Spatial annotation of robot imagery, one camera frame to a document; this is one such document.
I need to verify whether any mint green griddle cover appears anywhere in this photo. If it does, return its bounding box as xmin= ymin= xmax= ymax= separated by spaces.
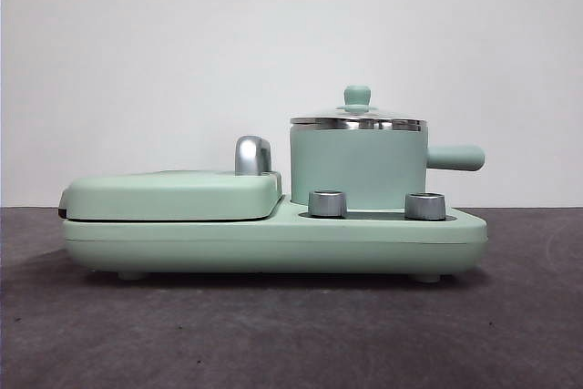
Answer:
xmin=57 ymin=169 xmax=283 ymax=222

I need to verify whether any glass lid with green knob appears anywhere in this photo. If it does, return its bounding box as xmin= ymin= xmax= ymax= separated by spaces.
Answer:
xmin=290 ymin=84 xmax=428 ymax=131

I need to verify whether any silver control knob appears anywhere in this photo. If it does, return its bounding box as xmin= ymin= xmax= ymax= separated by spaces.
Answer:
xmin=404 ymin=191 xmax=446 ymax=220
xmin=307 ymin=189 xmax=348 ymax=218

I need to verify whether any chrome griddle cover handle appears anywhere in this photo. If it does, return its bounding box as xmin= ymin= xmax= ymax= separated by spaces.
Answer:
xmin=234 ymin=135 xmax=274 ymax=177

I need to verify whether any mint green breakfast machine base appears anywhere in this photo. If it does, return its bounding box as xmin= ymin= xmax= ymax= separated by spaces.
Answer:
xmin=61 ymin=195 xmax=488 ymax=283

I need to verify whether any mint green steamer pot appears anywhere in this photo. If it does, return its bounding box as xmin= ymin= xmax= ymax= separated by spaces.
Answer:
xmin=289 ymin=123 xmax=484 ymax=210

